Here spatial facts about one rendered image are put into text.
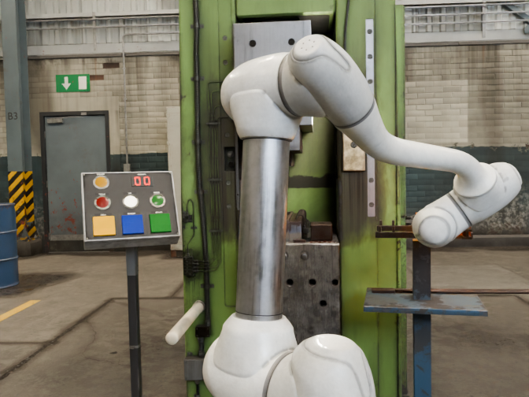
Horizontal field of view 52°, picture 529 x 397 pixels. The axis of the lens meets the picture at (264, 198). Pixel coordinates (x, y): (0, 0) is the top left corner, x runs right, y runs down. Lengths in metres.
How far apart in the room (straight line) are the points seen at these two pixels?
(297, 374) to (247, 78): 0.59
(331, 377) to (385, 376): 1.44
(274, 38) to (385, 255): 0.98
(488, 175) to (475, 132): 7.12
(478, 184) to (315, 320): 0.97
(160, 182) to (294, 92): 1.15
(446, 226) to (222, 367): 0.63
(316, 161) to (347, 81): 1.57
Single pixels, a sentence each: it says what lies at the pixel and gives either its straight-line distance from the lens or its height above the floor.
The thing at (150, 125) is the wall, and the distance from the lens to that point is 8.41.
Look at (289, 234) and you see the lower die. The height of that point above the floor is 0.94.
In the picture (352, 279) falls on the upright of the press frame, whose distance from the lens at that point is 2.31.
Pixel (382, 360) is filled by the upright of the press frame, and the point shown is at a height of 0.39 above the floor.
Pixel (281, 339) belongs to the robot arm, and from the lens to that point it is 1.14.
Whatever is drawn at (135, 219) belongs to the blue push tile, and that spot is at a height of 1.03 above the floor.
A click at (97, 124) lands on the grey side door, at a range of 8.68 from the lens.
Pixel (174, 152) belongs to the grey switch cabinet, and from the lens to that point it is 7.65.
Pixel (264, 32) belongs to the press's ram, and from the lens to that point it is 2.19.
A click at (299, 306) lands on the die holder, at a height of 0.67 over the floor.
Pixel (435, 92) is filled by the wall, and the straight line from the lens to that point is 8.43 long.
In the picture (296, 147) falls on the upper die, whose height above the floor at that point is 1.28.
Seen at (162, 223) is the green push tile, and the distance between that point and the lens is 2.05.
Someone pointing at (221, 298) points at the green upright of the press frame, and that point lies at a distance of 2.36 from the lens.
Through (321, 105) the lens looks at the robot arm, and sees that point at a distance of 1.07.
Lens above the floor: 1.20
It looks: 3 degrees down
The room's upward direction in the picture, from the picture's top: 1 degrees counter-clockwise
